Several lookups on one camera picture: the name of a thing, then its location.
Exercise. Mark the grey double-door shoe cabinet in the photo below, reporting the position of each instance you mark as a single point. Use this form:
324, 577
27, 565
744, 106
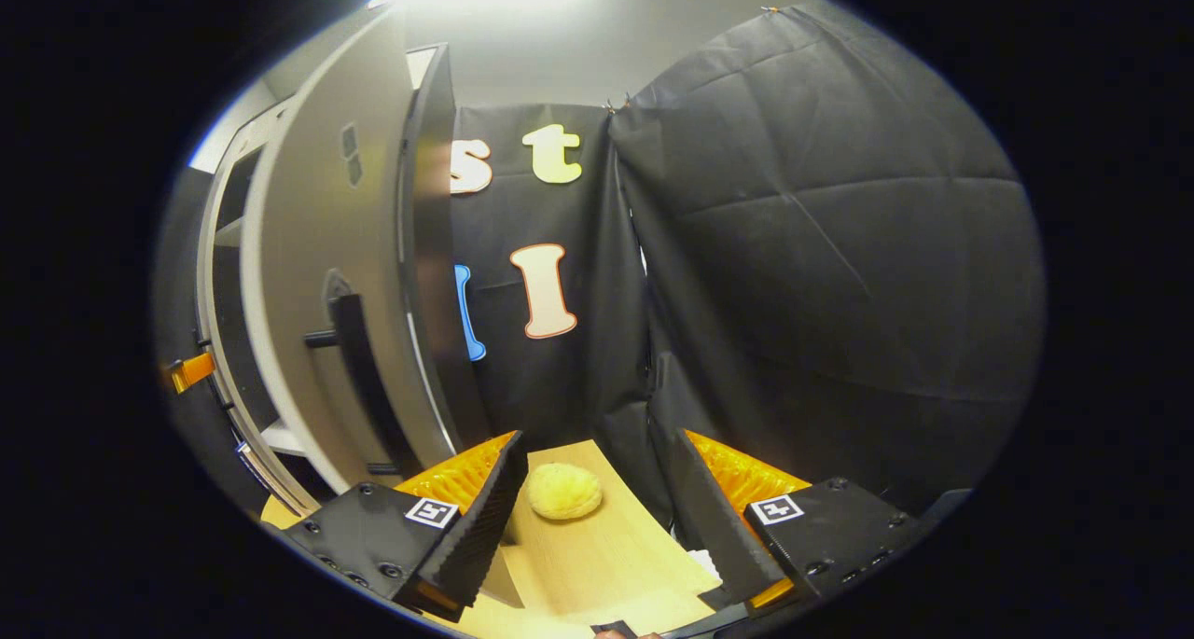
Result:
438, 247

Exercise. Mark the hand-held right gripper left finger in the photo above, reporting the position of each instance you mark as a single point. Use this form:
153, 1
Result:
476, 518

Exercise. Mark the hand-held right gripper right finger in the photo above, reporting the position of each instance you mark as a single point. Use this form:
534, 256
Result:
718, 527

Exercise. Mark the grey cabinet door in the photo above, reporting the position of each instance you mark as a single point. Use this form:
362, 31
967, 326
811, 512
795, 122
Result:
308, 229

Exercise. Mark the yellow round sponge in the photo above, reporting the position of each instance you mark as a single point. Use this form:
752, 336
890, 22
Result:
564, 491

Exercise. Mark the black backdrop cloth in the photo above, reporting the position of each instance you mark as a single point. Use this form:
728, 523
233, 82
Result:
839, 294
504, 219

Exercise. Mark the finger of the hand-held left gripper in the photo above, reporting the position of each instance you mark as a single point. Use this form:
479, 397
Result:
191, 371

